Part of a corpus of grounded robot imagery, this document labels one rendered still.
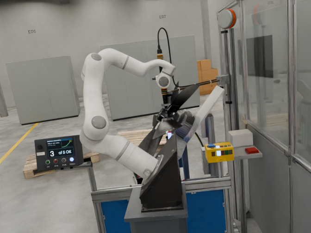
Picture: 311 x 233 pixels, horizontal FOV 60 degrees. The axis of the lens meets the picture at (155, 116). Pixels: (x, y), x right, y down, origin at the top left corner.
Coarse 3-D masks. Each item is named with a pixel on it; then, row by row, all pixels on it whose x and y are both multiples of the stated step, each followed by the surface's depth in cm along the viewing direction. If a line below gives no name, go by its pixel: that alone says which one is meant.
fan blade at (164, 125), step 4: (168, 120) 199; (172, 120) 198; (160, 124) 195; (164, 124) 192; (168, 124) 191; (172, 124) 189; (176, 124) 187; (180, 124) 184; (160, 128) 190; (164, 128) 187; (168, 128) 184; (176, 128) 179; (156, 132) 187; (160, 132) 184; (164, 132) 181; (156, 136) 182
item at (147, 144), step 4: (152, 132) 212; (148, 136) 213; (152, 136) 210; (160, 136) 207; (144, 140) 214; (148, 140) 211; (152, 140) 209; (156, 140) 207; (160, 140) 206; (140, 144) 216; (144, 144) 212; (148, 144) 209; (152, 144) 207; (156, 144) 206; (144, 148) 210; (148, 148) 207; (152, 148) 205; (156, 148) 204; (152, 152) 204
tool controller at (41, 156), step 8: (64, 136) 166; (72, 136) 165; (40, 144) 166; (48, 144) 166; (56, 144) 165; (64, 144) 165; (72, 144) 165; (80, 144) 172; (40, 152) 166; (56, 152) 165; (64, 152) 165; (72, 152) 165; (80, 152) 170; (40, 160) 166; (80, 160) 169; (40, 168) 165; (48, 168) 165; (72, 168) 171
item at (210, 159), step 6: (216, 144) 172; (222, 144) 170; (228, 144) 169; (210, 150) 165; (216, 150) 165; (210, 156) 166; (216, 156) 166; (222, 156) 166; (228, 156) 166; (210, 162) 167
